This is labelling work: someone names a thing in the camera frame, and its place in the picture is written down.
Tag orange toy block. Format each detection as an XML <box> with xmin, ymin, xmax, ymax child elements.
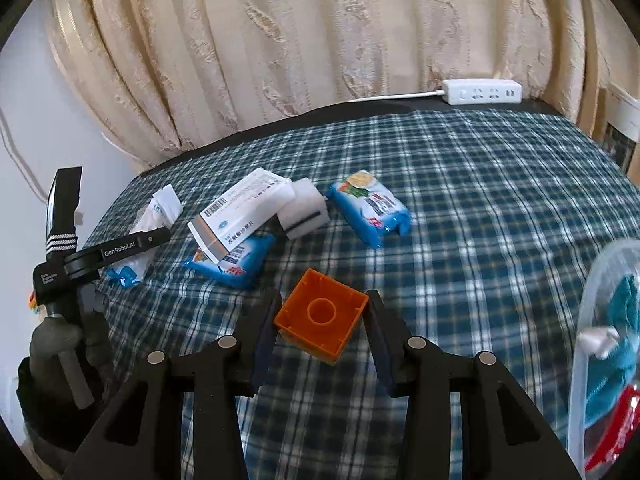
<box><xmin>273</xmin><ymin>268</ymin><xmax>370</xmax><ymax>366</ymax></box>

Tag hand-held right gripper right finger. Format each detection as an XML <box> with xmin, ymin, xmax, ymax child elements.
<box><xmin>365</xmin><ymin>290</ymin><xmax>583</xmax><ymax>480</ymax></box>

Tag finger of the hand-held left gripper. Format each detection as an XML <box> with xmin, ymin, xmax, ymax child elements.
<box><xmin>44</xmin><ymin>167</ymin><xmax>83</xmax><ymax>263</ymax></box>

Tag clear plastic container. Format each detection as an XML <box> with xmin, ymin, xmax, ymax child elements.
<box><xmin>567</xmin><ymin>240</ymin><xmax>640</xmax><ymax>476</ymax></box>

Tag thin white cable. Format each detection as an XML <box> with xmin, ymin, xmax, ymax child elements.
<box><xmin>100</xmin><ymin>132</ymin><xmax>138</xmax><ymax>163</ymax></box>

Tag blue plaid tablecloth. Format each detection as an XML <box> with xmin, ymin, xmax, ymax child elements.
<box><xmin>85</xmin><ymin>107</ymin><xmax>640</xmax><ymax>480</ymax></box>

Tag blue snack packet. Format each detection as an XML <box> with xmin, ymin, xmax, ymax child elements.
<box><xmin>327</xmin><ymin>171</ymin><xmax>412</xmax><ymax>250</ymax></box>
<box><xmin>182</xmin><ymin>232</ymin><xmax>276</xmax><ymax>291</ymax></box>

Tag white sponge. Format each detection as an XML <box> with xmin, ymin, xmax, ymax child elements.
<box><xmin>277</xmin><ymin>178</ymin><xmax>331</xmax><ymax>241</ymax></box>

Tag white plastic bag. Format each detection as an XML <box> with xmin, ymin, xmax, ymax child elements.
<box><xmin>100</xmin><ymin>185</ymin><xmax>183</xmax><ymax>288</ymax></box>

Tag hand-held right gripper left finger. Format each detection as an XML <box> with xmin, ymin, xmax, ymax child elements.
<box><xmin>62</xmin><ymin>290</ymin><xmax>283</xmax><ymax>480</ymax></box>

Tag person's left hand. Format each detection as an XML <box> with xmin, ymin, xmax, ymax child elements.
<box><xmin>29</xmin><ymin>282</ymin><xmax>110</xmax><ymax>411</ymax></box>

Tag red and white glue packet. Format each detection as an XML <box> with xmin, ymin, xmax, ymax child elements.
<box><xmin>585</xmin><ymin>385</ymin><xmax>640</xmax><ymax>471</ymax></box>

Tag teal woven cloth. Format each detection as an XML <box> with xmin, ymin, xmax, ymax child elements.
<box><xmin>582</xmin><ymin>275</ymin><xmax>640</xmax><ymax>428</ymax></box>

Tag white power strip cable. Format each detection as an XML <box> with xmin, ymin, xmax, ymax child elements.
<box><xmin>345</xmin><ymin>90</ymin><xmax>446</xmax><ymax>104</ymax></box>

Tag white and blue medicine box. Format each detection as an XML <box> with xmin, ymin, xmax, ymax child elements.
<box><xmin>187</xmin><ymin>167</ymin><xmax>293</xmax><ymax>263</ymax></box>

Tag beige patterned curtain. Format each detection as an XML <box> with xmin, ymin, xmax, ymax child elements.
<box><xmin>45</xmin><ymin>0</ymin><xmax>640</xmax><ymax>171</ymax></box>

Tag white power strip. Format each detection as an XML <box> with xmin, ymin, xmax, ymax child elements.
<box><xmin>442</xmin><ymin>79</ymin><xmax>523</xmax><ymax>106</ymax></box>

